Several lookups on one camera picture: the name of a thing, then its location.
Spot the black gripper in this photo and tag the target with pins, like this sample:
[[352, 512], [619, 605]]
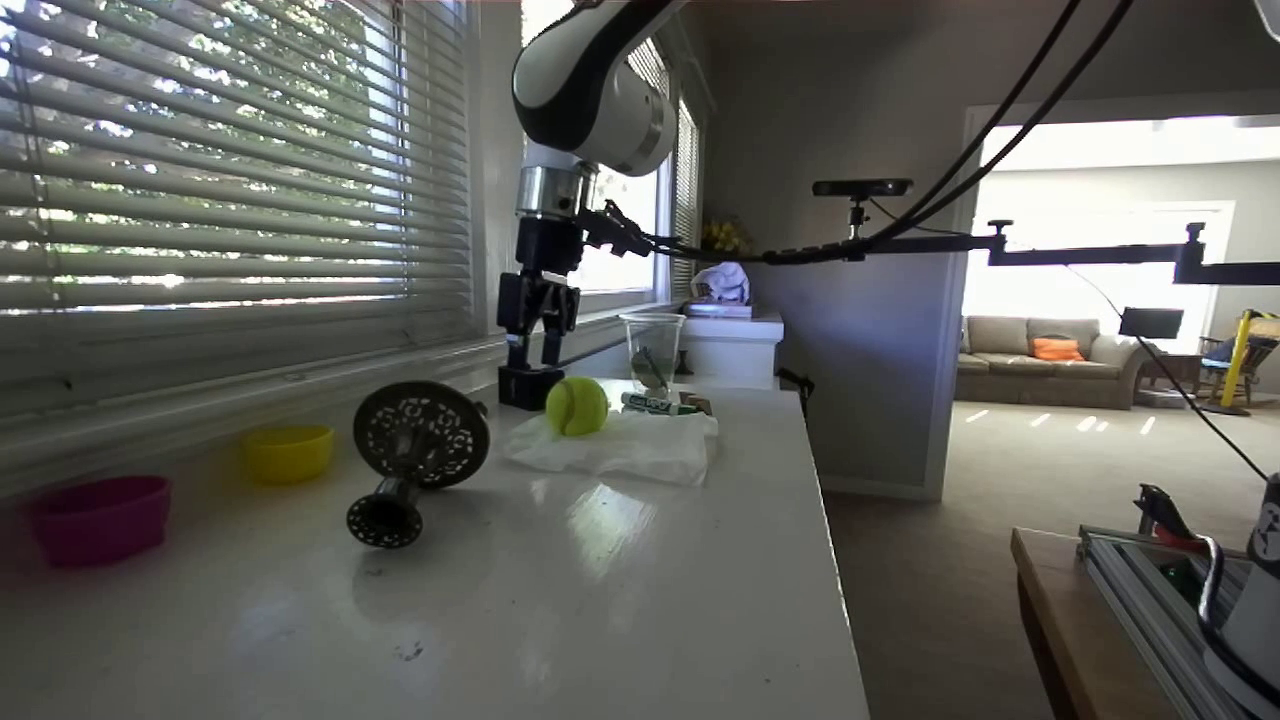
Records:
[[550, 247]]

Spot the yellow-green tennis ball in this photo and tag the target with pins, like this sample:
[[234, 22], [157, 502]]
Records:
[[576, 406]]

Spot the white framed window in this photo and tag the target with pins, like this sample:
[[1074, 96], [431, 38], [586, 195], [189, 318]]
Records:
[[623, 264]]

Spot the clear plastic cup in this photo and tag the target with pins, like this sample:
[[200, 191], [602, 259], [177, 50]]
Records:
[[653, 335]]

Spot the green stuff in cup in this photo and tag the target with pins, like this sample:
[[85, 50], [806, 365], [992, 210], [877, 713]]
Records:
[[653, 372]]

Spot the white cloth towel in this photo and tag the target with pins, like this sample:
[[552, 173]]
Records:
[[626, 452]]

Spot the black mesh strainer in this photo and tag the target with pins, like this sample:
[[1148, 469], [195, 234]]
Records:
[[423, 433]]

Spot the white cloth bundle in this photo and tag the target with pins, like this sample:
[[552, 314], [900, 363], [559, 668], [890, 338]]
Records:
[[723, 280]]

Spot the white storage box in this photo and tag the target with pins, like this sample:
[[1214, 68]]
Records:
[[731, 353]]

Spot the yellow flowers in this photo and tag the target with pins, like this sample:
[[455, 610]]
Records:
[[724, 239]]

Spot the small yellow bowl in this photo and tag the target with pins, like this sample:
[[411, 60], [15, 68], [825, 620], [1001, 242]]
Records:
[[289, 452]]

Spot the small magenta bowl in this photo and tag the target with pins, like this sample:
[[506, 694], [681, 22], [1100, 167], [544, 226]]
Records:
[[102, 522]]

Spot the beige sofa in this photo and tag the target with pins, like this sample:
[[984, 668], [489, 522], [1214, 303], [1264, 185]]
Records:
[[1041, 382]]

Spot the orange cushion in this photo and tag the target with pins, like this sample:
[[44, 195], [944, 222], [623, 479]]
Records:
[[1059, 349]]

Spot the wooden side table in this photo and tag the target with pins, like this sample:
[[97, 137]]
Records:
[[1067, 627]]

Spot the black chair back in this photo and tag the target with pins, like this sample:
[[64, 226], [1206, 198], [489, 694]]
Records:
[[1152, 320]]

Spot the red black spring clamp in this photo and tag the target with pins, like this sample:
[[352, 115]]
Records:
[[1165, 525]]

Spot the yellow stand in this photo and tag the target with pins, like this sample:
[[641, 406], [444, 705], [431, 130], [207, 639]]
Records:
[[1241, 353]]

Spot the black bar-shaped camera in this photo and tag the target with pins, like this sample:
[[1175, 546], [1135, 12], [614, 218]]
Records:
[[862, 185]]

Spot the grey metal base plate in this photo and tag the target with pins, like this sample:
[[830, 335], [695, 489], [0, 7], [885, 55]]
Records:
[[1146, 601]]

